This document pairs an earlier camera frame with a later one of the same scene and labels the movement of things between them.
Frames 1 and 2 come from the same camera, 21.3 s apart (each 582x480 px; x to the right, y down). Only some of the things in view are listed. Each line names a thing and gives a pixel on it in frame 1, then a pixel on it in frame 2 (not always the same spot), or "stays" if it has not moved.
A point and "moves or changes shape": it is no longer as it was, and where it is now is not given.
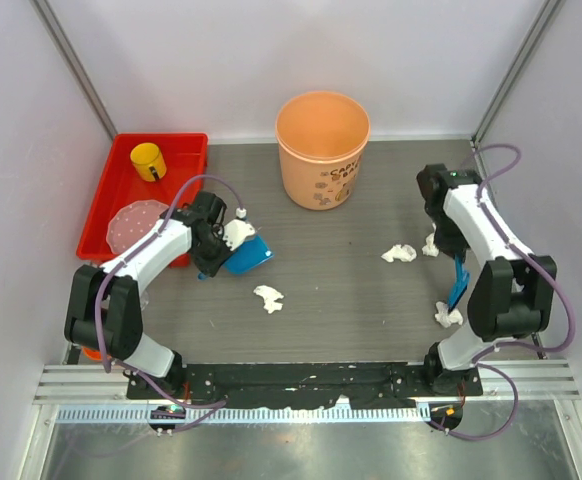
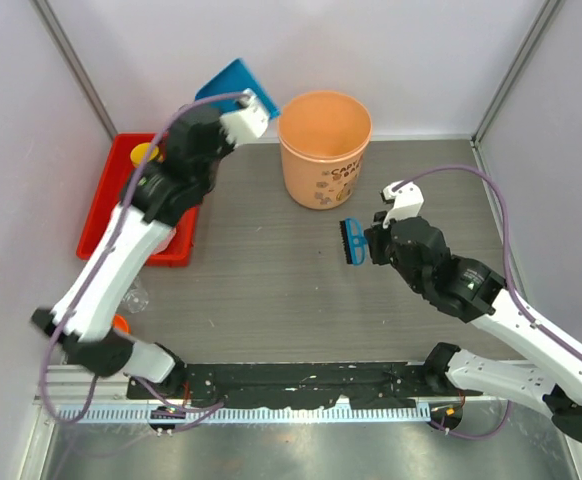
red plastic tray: x=118 y=185 stays
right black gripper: x=452 y=247 -> x=375 y=236
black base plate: x=289 y=385 stays
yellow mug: x=149 y=161 stays
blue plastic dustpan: x=247 y=254 -> x=235 y=78
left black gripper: x=211 y=267 -> x=229 y=146
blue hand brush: x=460 y=283 moves or changes shape
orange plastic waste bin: x=322 y=137 stays
